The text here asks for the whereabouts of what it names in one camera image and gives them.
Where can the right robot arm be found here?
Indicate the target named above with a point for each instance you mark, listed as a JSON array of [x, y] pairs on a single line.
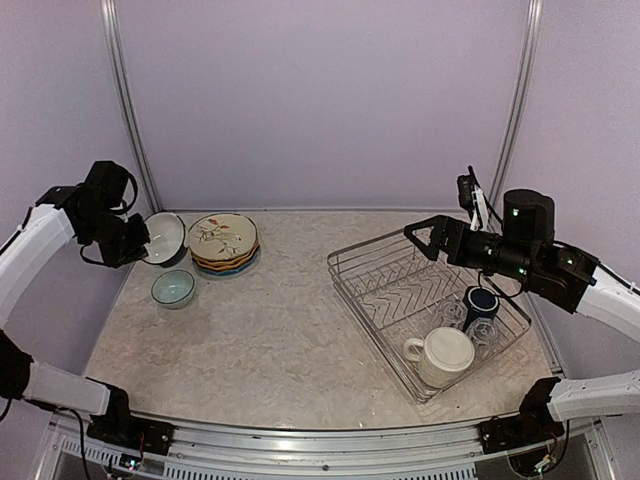
[[563, 274]]

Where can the clear glass near rim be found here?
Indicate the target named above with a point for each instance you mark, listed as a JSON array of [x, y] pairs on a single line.
[[483, 332]]

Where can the pale green ribbed bowl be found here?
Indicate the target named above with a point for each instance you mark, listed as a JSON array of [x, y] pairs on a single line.
[[173, 289]]

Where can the right aluminium frame post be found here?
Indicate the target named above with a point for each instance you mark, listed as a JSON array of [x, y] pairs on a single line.
[[519, 98]]

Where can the front aluminium frame rail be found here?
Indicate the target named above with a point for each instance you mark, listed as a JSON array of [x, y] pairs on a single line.
[[202, 450]]

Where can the white ribbed mug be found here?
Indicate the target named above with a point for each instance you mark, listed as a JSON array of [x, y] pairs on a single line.
[[441, 357]]

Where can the blue polka dot plate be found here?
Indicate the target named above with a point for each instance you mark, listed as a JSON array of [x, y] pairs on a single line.
[[228, 272]]

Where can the dark blue cup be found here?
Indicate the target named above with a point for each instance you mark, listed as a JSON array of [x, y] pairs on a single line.
[[480, 303]]

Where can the clear glass near plates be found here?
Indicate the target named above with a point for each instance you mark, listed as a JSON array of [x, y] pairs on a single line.
[[451, 313]]

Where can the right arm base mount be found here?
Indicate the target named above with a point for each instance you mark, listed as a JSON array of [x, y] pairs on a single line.
[[500, 434]]

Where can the cream bird pattern plate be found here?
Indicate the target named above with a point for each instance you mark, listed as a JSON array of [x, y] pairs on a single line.
[[222, 236]]

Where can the left aluminium frame post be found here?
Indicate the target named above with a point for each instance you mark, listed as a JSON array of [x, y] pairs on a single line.
[[108, 9]]

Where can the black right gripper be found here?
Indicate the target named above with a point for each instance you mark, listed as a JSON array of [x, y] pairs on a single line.
[[445, 227]]

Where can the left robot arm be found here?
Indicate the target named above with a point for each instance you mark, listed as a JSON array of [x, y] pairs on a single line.
[[93, 212]]

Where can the aluminium frame post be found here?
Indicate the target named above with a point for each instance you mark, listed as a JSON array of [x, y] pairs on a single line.
[[519, 98], [108, 9]]

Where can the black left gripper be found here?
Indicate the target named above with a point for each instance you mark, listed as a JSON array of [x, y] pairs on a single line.
[[137, 251]]

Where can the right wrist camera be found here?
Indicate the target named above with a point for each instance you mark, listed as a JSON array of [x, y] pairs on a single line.
[[471, 198]]

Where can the metal wire dish rack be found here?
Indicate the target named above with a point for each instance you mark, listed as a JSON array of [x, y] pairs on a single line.
[[395, 291]]

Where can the teal and white bowl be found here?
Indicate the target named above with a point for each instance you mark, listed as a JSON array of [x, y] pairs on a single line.
[[167, 245]]

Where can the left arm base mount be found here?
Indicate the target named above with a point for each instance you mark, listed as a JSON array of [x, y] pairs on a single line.
[[121, 428]]

